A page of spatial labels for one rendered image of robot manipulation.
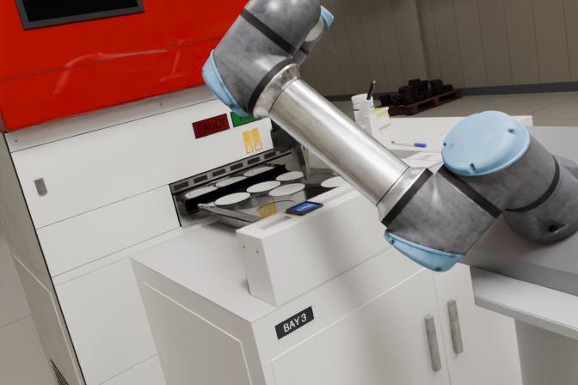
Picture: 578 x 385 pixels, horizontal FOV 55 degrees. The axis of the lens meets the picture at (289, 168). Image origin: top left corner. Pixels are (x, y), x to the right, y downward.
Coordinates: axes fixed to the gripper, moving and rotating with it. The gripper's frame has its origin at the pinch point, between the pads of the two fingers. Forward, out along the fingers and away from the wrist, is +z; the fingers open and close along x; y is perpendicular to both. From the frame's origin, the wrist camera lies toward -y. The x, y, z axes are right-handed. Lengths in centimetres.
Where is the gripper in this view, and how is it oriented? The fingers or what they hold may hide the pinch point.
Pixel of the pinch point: (308, 174)
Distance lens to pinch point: 150.8
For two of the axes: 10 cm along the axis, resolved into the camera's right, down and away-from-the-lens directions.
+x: -1.7, 2.6, -9.5
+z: 2.0, 9.5, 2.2
